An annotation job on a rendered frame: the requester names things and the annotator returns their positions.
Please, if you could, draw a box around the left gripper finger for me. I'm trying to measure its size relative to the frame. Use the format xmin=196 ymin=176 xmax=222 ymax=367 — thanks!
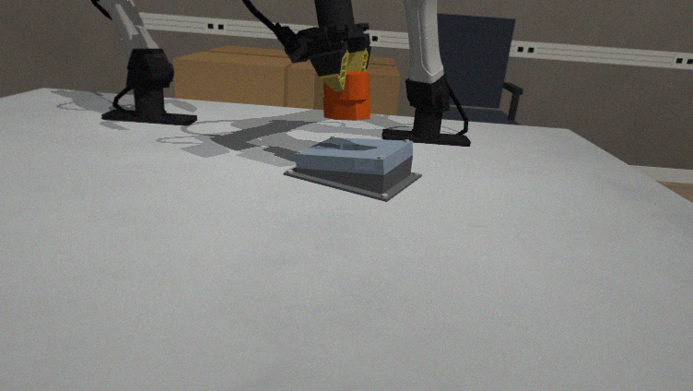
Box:
xmin=346 ymin=48 xmax=369 ymax=72
xmin=319 ymin=50 xmax=349 ymax=92

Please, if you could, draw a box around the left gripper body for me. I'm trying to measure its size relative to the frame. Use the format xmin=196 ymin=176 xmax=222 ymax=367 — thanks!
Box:
xmin=303 ymin=0 xmax=371 ymax=77

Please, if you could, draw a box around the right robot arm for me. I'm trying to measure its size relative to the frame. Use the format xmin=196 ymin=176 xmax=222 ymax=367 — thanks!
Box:
xmin=96 ymin=0 xmax=197 ymax=125

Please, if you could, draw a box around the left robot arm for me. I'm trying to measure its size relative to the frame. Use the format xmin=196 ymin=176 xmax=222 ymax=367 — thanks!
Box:
xmin=275 ymin=0 xmax=471 ymax=147

